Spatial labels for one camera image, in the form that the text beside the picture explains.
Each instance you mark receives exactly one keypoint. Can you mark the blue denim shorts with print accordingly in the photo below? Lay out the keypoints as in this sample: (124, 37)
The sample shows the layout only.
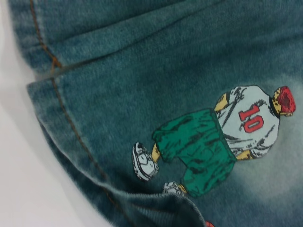
(165, 82)

